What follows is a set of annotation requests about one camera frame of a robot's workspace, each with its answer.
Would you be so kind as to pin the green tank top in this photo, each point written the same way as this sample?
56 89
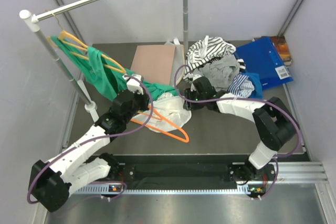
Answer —
107 82

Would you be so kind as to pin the blue striped shirt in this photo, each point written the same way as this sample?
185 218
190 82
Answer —
243 85

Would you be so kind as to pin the orange clothes hanger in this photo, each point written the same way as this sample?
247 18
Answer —
156 122

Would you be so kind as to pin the blue folder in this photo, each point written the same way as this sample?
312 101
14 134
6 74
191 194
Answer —
270 76

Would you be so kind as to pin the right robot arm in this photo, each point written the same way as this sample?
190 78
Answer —
274 123

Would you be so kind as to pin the striped black white shirt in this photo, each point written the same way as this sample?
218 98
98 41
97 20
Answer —
206 51

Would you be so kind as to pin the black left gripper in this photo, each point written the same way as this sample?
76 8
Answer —
145 99

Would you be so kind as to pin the yellow clothes hanger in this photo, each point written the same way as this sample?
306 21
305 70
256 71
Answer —
71 40

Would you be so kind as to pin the white tank top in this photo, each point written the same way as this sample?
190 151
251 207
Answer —
171 107

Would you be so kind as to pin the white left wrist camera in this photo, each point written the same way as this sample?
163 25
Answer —
133 83

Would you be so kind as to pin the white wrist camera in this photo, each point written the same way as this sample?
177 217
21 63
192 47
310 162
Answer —
195 76
133 83

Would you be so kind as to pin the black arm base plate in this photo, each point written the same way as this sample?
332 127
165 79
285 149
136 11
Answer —
227 167

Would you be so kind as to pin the grey shirt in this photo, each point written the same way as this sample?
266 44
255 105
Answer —
220 73

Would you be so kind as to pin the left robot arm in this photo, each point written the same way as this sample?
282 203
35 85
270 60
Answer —
52 182

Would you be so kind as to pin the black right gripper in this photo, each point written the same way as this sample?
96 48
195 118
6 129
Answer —
189 105

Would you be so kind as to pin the blue cloth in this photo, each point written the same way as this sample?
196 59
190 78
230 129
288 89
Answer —
258 87

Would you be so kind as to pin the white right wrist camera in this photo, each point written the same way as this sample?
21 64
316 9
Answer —
195 76

